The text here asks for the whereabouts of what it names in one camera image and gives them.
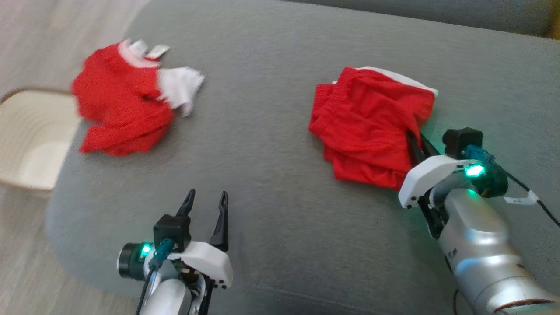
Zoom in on red basketball jersey number 23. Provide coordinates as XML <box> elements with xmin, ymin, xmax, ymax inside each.
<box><xmin>71</xmin><ymin>39</ymin><xmax>205</xmax><ymax>157</ymax></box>

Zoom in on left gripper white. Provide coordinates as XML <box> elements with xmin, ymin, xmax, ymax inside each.
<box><xmin>168</xmin><ymin>189</ymin><xmax>233</xmax><ymax>315</ymax></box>

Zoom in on red shorts with white stripe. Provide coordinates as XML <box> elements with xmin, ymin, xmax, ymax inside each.
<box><xmin>308</xmin><ymin>66</ymin><xmax>439</xmax><ymax>191</ymax></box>

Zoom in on white laundry basket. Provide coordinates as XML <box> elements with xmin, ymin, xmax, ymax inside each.
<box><xmin>0</xmin><ymin>87</ymin><xmax>84</xmax><ymax>192</ymax></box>

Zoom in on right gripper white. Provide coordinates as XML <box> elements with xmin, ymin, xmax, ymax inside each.
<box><xmin>398</xmin><ymin>130</ymin><xmax>484</xmax><ymax>239</ymax></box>

